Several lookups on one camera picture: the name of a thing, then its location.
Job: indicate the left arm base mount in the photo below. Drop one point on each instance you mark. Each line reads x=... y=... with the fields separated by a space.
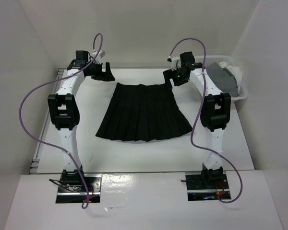
x=91 y=189

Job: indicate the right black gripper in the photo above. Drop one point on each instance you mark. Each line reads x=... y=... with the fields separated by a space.
x=168 y=74

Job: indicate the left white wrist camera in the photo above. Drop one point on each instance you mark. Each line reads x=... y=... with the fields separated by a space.
x=97 y=56

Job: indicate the grey skirt in basket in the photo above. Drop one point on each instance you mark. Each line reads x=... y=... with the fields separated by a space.
x=223 y=79

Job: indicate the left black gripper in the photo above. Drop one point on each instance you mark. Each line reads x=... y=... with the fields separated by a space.
x=103 y=76

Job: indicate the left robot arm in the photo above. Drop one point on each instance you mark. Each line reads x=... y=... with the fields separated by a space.
x=65 y=115

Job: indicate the white plastic basket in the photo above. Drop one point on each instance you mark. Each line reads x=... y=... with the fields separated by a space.
x=242 y=89

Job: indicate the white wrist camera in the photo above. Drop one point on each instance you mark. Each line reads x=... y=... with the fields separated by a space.
x=175 y=62
x=97 y=56

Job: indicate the white cloth in basket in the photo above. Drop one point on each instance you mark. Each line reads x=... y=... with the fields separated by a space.
x=235 y=71

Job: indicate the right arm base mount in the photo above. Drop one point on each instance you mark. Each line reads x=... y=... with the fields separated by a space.
x=198 y=190

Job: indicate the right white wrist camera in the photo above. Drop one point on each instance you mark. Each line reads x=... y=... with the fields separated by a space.
x=175 y=62

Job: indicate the black pleated skirt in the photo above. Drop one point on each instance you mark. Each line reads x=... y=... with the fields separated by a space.
x=143 y=113

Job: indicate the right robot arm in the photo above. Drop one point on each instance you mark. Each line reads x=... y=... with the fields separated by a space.
x=214 y=112

